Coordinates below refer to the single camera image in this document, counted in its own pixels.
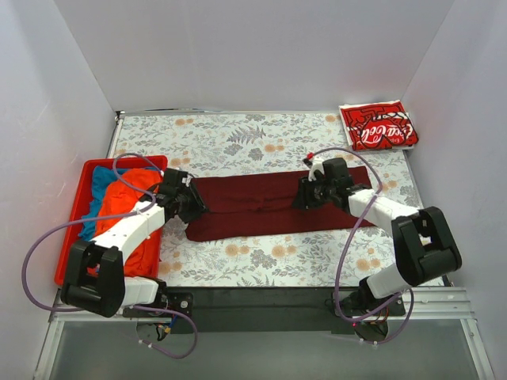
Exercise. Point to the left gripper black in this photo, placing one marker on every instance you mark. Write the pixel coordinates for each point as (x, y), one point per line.
(192, 203)

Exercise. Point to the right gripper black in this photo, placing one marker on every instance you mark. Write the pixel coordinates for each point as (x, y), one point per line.
(307, 194)

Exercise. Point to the dark red t shirt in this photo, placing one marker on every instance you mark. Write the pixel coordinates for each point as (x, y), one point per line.
(258, 205)

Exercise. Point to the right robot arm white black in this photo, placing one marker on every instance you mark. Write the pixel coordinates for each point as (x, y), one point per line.
(424, 246)

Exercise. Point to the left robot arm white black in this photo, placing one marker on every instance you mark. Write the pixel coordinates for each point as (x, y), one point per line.
(95, 278)

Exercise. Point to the orange t shirt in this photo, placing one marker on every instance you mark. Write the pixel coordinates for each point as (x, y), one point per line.
(144, 261)

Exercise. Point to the floral table mat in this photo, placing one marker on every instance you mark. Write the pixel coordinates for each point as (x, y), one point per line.
(221, 145)

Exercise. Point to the blue t shirt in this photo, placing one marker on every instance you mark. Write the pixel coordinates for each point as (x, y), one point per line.
(111, 196)

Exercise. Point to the folded red coca-cola t shirt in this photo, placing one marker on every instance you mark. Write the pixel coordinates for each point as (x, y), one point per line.
(380, 128)

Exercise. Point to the red plastic bin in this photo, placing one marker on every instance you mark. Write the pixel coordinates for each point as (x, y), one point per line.
(83, 197)

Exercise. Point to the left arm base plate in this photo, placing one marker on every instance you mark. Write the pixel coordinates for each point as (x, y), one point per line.
(169, 300)

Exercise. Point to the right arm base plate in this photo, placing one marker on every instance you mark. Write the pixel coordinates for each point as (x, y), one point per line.
(372, 330)

